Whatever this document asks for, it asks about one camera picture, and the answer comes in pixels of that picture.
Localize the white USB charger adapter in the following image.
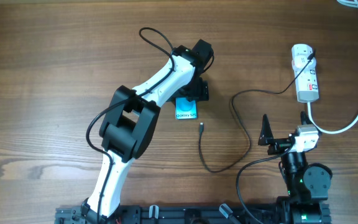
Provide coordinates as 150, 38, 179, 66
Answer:
292, 53, 316, 71

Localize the black USB charging cable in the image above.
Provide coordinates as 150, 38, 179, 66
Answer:
198, 48, 317, 174

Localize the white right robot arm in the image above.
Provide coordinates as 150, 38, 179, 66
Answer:
258, 112, 333, 224

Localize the white power strip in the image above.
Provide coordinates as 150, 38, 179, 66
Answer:
291, 44, 319, 103

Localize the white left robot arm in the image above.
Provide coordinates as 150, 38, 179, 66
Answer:
81, 39, 214, 223

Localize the blue-screen Galaxy smartphone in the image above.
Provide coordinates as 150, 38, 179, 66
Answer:
175, 98, 198, 119

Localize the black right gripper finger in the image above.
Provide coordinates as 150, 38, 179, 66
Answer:
259, 114, 273, 140
300, 111, 322, 135

